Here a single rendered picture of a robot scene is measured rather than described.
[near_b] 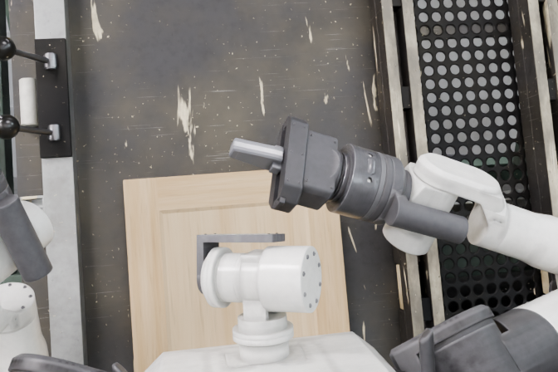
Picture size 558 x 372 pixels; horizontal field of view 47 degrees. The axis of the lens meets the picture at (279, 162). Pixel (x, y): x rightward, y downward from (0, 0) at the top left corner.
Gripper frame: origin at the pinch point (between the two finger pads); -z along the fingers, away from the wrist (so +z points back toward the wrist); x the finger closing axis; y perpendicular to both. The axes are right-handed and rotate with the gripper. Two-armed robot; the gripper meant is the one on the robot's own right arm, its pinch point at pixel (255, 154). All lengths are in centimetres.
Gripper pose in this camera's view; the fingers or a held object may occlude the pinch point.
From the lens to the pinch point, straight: 76.5
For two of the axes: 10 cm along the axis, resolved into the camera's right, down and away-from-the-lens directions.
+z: 9.3, 2.6, 2.4
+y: -3.4, 4.6, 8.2
